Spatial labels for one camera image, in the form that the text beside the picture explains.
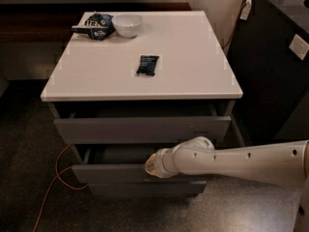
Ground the white bowl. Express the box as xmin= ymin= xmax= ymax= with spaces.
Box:
xmin=112 ymin=14 xmax=143 ymax=39

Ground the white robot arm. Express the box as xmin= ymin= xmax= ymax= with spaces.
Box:
xmin=145 ymin=136 xmax=309 ymax=232

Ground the white top drawer cabinet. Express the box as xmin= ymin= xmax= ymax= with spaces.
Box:
xmin=40 ymin=11 xmax=243 ymax=198

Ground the dark wooden bench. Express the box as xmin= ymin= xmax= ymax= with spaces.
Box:
xmin=0 ymin=2 xmax=191 ymax=43

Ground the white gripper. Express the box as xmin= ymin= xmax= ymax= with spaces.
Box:
xmin=145 ymin=148 xmax=178 ymax=178

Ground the grey bottom drawer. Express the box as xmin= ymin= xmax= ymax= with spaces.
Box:
xmin=89 ymin=181 xmax=207 ymax=197

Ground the blue chip bag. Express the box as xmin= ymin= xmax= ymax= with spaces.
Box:
xmin=71 ymin=13 xmax=115 ymax=41

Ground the orange cable on floor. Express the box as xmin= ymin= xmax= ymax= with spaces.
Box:
xmin=32 ymin=144 xmax=90 ymax=232

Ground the grey drawer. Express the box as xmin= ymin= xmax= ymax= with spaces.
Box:
xmin=89 ymin=181 xmax=207 ymax=197
xmin=72 ymin=144 xmax=210 ymax=184
xmin=54 ymin=116 xmax=231 ymax=144

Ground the grey top drawer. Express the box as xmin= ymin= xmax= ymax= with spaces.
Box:
xmin=54 ymin=116 xmax=231 ymax=144

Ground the small dark snack packet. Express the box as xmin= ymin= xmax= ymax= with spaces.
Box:
xmin=136 ymin=55 xmax=159 ymax=76

